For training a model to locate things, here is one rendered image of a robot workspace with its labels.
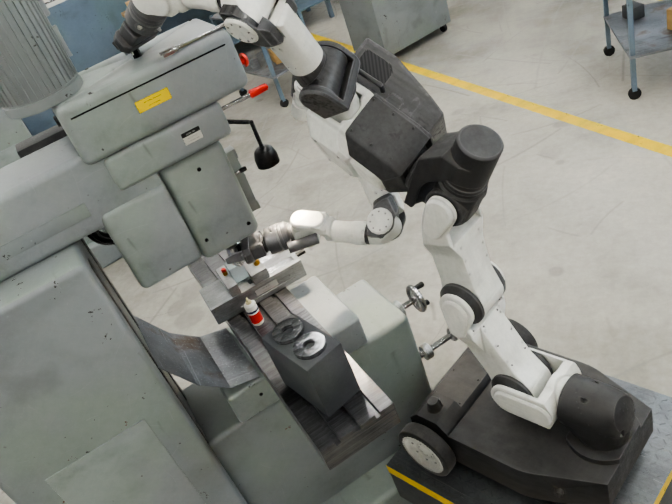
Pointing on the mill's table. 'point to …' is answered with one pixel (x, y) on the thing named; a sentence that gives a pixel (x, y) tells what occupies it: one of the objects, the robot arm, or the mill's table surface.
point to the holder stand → (311, 363)
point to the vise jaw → (257, 272)
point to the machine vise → (227, 294)
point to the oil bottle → (253, 312)
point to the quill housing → (210, 199)
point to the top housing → (149, 89)
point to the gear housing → (168, 146)
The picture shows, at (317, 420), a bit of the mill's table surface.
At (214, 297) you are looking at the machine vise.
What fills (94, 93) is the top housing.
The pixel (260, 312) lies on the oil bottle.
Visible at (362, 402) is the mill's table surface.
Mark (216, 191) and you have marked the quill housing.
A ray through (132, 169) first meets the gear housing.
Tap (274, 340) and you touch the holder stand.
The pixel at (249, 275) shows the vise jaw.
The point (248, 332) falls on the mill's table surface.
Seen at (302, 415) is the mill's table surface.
